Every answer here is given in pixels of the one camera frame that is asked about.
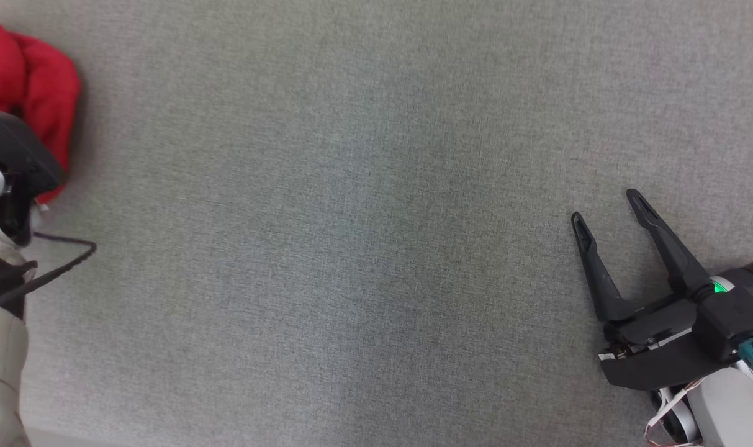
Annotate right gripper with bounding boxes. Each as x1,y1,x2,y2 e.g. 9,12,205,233
570,189,753,351

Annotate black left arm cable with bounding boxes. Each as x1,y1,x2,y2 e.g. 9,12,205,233
0,233,97,312

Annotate thin red white wires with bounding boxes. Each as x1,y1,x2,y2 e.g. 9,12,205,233
643,379,703,447

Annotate red fabric garment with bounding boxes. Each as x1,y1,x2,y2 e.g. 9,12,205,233
0,19,82,205

